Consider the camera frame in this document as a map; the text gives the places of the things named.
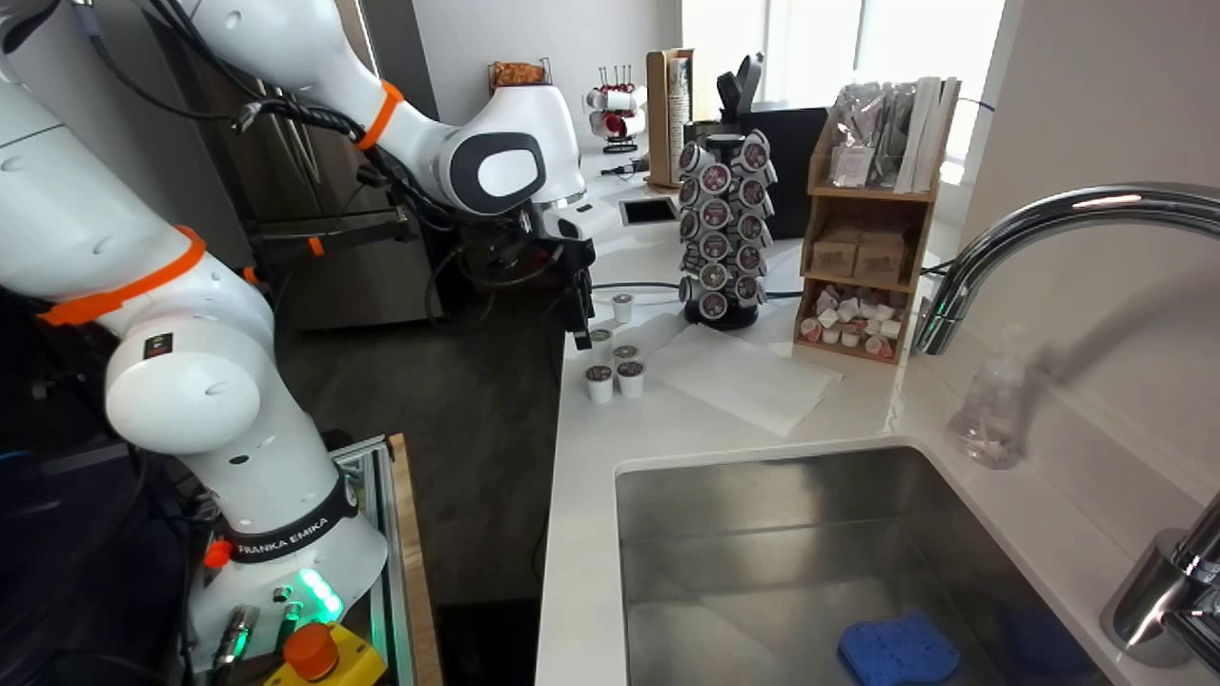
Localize clear plastic cup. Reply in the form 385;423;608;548
945;357;1041;473

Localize wooden shelf organizer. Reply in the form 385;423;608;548
790;75;966;371

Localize red white kitchen appliance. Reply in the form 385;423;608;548
582;75;645;146

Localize yellow emergency stop button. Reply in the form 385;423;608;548
263;622;389;686

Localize stainless steel refrigerator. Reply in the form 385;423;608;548
240;0;450;336

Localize chrome kitchen faucet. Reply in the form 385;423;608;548
908;185;1220;674

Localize white paper towel sheet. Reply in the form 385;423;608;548
659;322;846;441

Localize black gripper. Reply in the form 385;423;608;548
537;215;602;354

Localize black square tray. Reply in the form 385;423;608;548
621;194;680;234

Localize black coffee pod carousel rack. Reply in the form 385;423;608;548
669;129;780;336

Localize brown cardboard box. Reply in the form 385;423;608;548
809;228;863;286
854;228;911;290

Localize white paper packets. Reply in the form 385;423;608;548
908;73;966;197

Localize snack display rack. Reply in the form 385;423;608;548
486;54;554;93

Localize blue sponge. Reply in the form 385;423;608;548
835;611;966;686

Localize silver foil packet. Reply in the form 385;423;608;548
830;80;920;190

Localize black coffee machine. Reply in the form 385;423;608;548
683;50;830;246

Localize teal cable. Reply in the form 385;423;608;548
591;276;809;308

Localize wooden upright stand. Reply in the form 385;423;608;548
645;46;696;194

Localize wood edged robot cart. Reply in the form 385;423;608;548
320;430;444;686

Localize bright window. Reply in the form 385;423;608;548
680;0;1005;146

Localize stainless steel sink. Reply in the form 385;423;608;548
615;439;1118;686

